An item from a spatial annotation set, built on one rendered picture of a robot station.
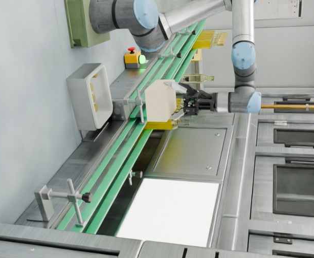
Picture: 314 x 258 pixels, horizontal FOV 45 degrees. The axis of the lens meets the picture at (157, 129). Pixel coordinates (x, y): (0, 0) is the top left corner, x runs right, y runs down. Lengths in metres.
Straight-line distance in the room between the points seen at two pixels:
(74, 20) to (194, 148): 0.77
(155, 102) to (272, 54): 6.47
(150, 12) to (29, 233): 0.90
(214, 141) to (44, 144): 0.83
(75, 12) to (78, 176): 0.60
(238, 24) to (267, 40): 6.34
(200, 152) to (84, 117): 0.56
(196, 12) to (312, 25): 6.16
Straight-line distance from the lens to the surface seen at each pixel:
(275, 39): 7.70
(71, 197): 1.13
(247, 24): 1.37
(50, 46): 1.42
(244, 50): 1.29
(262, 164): 1.75
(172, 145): 1.83
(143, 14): 1.46
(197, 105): 1.37
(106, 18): 1.51
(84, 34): 1.50
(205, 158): 1.71
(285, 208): 1.53
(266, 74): 7.92
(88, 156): 1.49
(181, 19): 1.59
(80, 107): 1.52
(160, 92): 1.38
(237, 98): 1.37
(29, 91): 1.30
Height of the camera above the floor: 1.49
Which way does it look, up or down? 16 degrees down
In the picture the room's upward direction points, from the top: 92 degrees clockwise
